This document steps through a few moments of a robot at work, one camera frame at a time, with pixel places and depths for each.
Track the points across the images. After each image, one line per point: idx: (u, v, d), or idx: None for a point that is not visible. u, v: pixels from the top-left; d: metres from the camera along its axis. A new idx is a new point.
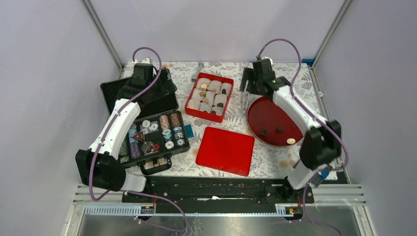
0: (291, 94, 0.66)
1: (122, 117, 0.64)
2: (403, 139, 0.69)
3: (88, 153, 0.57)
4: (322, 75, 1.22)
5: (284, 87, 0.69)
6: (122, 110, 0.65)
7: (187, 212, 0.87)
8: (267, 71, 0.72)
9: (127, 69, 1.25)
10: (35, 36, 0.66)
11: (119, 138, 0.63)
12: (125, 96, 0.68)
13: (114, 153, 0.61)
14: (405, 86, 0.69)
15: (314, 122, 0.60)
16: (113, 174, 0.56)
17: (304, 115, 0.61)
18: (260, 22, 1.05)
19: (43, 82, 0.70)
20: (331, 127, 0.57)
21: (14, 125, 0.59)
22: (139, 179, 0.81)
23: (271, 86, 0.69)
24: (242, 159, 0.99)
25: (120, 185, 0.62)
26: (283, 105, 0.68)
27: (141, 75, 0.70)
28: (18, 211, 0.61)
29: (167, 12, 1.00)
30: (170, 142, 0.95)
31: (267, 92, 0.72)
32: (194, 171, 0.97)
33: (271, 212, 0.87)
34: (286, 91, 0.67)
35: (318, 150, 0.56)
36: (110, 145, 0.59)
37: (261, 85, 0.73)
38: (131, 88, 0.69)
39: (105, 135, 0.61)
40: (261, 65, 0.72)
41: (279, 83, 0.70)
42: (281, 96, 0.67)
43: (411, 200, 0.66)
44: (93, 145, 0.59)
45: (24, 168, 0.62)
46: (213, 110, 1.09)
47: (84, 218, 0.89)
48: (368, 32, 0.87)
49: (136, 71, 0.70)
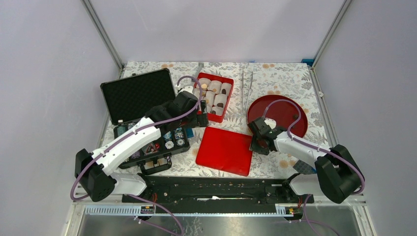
0: (289, 137, 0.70)
1: (136, 137, 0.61)
2: (403, 139, 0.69)
3: (88, 156, 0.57)
4: (322, 75, 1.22)
5: (281, 133, 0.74)
6: (141, 130, 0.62)
7: (174, 211, 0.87)
8: (263, 126, 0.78)
9: (127, 69, 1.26)
10: (34, 36, 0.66)
11: (123, 155, 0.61)
12: (153, 117, 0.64)
13: (110, 168, 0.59)
14: (406, 86, 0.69)
15: (319, 153, 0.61)
16: (97, 188, 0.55)
17: (308, 150, 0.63)
18: (260, 22, 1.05)
19: (42, 81, 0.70)
20: (335, 151, 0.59)
21: (14, 124, 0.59)
22: (137, 186, 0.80)
23: (269, 137, 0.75)
24: (243, 159, 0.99)
25: (104, 197, 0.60)
26: (287, 148, 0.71)
27: (180, 103, 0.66)
28: (18, 210, 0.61)
29: (167, 12, 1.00)
30: (170, 142, 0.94)
31: (269, 144, 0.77)
32: (194, 171, 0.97)
33: (271, 212, 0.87)
34: (283, 136, 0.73)
35: (337, 179, 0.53)
36: (108, 161, 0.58)
37: (262, 138, 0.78)
38: (163, 111, 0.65)
39: (110, 148, 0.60)
40: (256, 123, 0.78)
41: (275, 132, 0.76)
42: (281, 141, 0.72)
43: (410, 200, 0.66)
44: (96, 151, 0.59)
45: (24, 168, 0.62)
46: (213, 110, 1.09)
47: (84, 218, 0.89)
48: (368, 32, 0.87)
49: (179, 98, 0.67)
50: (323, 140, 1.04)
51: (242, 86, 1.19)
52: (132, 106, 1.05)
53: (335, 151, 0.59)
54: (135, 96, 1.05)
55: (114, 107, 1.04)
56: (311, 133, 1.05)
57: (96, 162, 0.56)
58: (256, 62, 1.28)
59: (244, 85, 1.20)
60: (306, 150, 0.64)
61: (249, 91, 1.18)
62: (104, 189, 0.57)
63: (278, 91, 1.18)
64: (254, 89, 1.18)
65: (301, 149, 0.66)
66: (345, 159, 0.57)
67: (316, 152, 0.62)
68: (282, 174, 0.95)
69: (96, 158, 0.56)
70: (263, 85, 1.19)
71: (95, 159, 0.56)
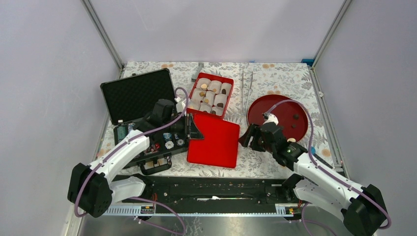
0: (314, 164, 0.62)
1: (130, 147, 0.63)
2: (402, 138, 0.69)
3: (86, 168, 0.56)
4: (322, 75, 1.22)
5: (303, 155, 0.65)
6: (134, 139, 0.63)
7: (178, 212, 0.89)
8: (280, 139, 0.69)
9: (126, 69, 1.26)
10: (35, 36, 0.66)
11: (120, 163, 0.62)
12: (140, 129, 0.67)
13: (110, 177, 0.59)
14: (406, 86, 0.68)
15: (351, 193, 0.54)
16: (99, 199, 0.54)
17: (338, 187, 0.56)
18: (260, 22, 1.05)
19: (42, 81, 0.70)
20: (369, 192, 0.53)
21: (14, 123, 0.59)
22: (136, 186, 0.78)
23: (288, 157, 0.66)
24: (228, 149, 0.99)
25: (102, 212, 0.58)
26: (309, 176, 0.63)
27: (160, 113, 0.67)
28: (19, 210, 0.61)
29: (167, 12, 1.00)
30: (170, 142, 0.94)
31: (285, 163, 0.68)
32: (194, 171, 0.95)
33: (271, 212, 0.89)
34: (306, 161, 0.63)
35: (367, 224, 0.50)
36: (108, 169, 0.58)
37: (281, 157, 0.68)
38: (148, 124, 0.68)
39: (108, 158, 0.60)
40: (274, 136, 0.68)
41: (295, 152, 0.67)
42: (303, 167, 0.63)
43: (412, 200, 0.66)
44: (94, 162, 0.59)
45: (23, 167, 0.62)
46: (213, 110, 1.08)
47: (85, 218, 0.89)
48: (369, 31, 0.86)
49: (158, 107, 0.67)
50: (323, 140, 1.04)
51: (242, 86, 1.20)
52: (132, 106, 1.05)
53: (367, 192, 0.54)
54: (135, 96, 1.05)
55: (114, 108, 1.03)
56: (311, 133, 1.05)
57: (96, 172, 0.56)
58: (256, 62, 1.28)
59: (244, 85, 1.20)
60: (335, 186, 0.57)
61: (249, 91, 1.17)
62: (103, 201, 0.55)
63: (278, 91, 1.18)
64: (254, 89, 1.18)
65: (329, 183, 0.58)
66: (377, 202, 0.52)
67: (348, 192, 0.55)
68: (283, 174, 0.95)
69: (96, 168, 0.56)
70: (263, 85, 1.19)
71: (95, 169, 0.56)
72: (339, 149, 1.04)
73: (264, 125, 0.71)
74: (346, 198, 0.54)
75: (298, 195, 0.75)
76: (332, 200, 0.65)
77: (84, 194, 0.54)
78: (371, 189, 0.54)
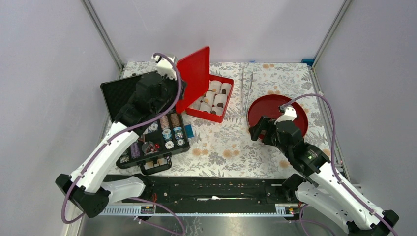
0: (339, 181, 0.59)
1: (110, 148, 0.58)
2: (402, 138, 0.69)
3: (67, 181, 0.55)
4: (323, 75, 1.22)
5: (324, 166, 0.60)
6: (114, 138, 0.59)
7: (177, 211, 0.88)
8: (299, 142, 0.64)
9: (127, 69, 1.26)
10: (35, 36, 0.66)
11: (105, 168, 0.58)
12: (123, 119, 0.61)
13: (95, 186, 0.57)
14: (406, 86, 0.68)
15: (372, 218, 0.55)
16: (87, 207, 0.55)
17: (358, 209, 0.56)
18: (260, 22, 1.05)
19: (42, 81, 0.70)
20: (389, 219, 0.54)
21: (14, 123, 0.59)
22: (135, 188, 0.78)
23: (307, 163, 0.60)
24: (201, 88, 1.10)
25: (102, 210, 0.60)
26: (327, 188, 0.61)
27: (143, 96, 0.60)
28: (19, 210, 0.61)
29: (167, 12, 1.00)
30: (170, 142, 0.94)
31: (304, 168, 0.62)
32: (194, 171, 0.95)
33: (271, 212, 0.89)
34: (329, 174, 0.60)
35: None
36: (89, 181, 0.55)
37: (299, 161, 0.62)
38: (133, 109, 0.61)
39: (87, 167, 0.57)
40: (292, 136, 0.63)
41: (315, 159, 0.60)
42: (325, 180, 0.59)
43: (412, 200, 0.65)
44: (75, 173, 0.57)
45: (23, 168, 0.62)
46: (213, 110, 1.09)
47: (85, 218, 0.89)
48: (369, 31, 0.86)
49: (138, 88, 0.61)
50: (323, 140, 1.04)
51: (242, 86, 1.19)
52: None
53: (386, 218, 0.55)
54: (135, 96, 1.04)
55: (113, 107, 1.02)
56: (311, 133, 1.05)
57: (76, 185, 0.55)
58: (256, 62, 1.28)
59: (244, 85, 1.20)
60: (357, 208, 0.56)
61: (249, 91, 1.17)
62: (96, 205, 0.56)
63: (278, 91, 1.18)
64: (254, 89, 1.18)
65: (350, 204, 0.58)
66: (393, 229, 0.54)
67: (370, 217, 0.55)
68: (283, 174, 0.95)
69: (75, 181, 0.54)
70: (263, 85, 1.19)
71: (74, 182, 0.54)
72: (339, 149, 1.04)
73: (283, 124, 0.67)
74: (367, 223, 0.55)
75: (300, 198, 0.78)
76: (337, 211, 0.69)
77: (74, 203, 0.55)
78: (392, 216, 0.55)
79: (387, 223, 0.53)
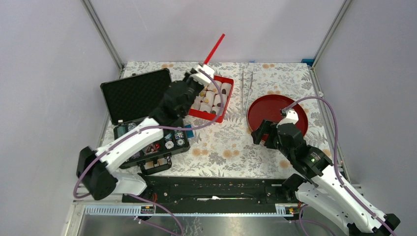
0: (342, 184, 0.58)
1: (139, 137, 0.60)
2: (403, 138, 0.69)
3: (92, 153, 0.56)
4: (322, 75, 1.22)
5: (327, 169, 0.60)
6: (145, 130, 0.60)
7: (176, 212, 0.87)
8: (301, 145, 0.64)
9: (127, 69, 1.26)
10: (35, 36, 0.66)
11: (128, 153, 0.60)
12: (156, 118, 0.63)
13: (114, 166, 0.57)
14: (406, 85, 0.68)
15: (374, 221, 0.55)
16: (100, 186, 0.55)
17: (360, 213, 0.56)
18: (260, 22, 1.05)
19: (43, 81, 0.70)
20: (390, 223, 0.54)
21: (14, 123, 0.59)
22: (137, 185, 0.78)
23: (309, 165, 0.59)
24: None
25: (104, 194, 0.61)
26: (330, 191, 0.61)
27: (172, 101, 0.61)
28: (19, 210, 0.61)
29: (167, 12, 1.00)
30: (170, 142, 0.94)
31: (306, 171, 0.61)
32: (194, 171, 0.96)
33: (271, 212, 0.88)
34: (331, 177, 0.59)
35: None
36: (112, 159, 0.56)
37: (301, 163, 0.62)
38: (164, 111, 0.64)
39: (115, 146, 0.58)
40: (294, 139, 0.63)
41: (318, 162, 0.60)
42: (328, 184, 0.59)
43: (411, 200, 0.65)
44: (101, 148, 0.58)
45: (24, 167, 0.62)
46: (213, 110, 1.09)
47: (85, 218, 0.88)
48: (369, 31, 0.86)
49: (166, 96, 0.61)
50: (323, 140, 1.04)
51: (242, 86, 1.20)
52: (131, 106, 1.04)
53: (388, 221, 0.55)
54: (135, 96, 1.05)
55: (113, 107, 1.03)
56: (311, 133, 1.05)
57: (100, 160, 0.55)
58: (256, 62, 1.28)
59: (244, 85, 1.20)
60: (358, 213, 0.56)
61: (249, 91, 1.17)
62: (105, 187, 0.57)
63: (278, 91, 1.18)
64: (254, 89, 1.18)
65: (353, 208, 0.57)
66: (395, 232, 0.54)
67: (372, 221, 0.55)
68: (283, 174, 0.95)
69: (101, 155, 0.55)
70: (263, 85, 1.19)
71: (100, 156, 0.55)
72: (339, 149, 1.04)
73: (284, 126, 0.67)
74: (369, 227, 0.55)
75: (300, 198, 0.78)
76: (337, 213, 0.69)
77: (87, 178, 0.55)
78: (394, 219, 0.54)
79: (388, 228, 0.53)
